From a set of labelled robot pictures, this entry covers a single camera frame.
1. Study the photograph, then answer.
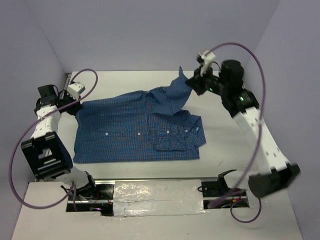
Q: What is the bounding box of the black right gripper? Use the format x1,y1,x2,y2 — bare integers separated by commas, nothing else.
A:
185,62,228,97

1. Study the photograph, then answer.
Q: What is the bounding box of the blue checkered long sleeve shirt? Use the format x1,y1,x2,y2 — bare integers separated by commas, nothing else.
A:
73,69,206,164

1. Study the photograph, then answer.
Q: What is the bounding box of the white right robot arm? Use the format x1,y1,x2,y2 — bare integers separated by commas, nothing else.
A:
186,59,301,199

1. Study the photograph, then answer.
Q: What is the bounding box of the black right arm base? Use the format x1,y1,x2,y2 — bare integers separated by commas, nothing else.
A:
197,169,249,210

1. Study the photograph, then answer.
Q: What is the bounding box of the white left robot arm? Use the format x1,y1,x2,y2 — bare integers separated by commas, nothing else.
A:
20,82,98,199

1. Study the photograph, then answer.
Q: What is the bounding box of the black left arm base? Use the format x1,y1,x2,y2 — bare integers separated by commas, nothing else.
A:
65,180,115,217

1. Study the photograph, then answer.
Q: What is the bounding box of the white taped cover sheet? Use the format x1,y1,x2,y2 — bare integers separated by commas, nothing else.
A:
112,179,205,217

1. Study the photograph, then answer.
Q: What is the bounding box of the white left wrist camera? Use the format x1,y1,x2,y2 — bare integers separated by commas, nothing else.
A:
66,82,86,99

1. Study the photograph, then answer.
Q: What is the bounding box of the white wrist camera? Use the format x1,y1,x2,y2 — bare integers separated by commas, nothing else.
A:
196,50,216,76
66,82,86,99

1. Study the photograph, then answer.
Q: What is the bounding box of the aluminium table edge rail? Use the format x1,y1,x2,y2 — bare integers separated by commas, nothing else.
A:
37,72,72,181

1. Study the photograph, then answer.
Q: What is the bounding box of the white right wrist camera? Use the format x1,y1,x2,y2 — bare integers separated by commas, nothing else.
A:
196,50,216,76

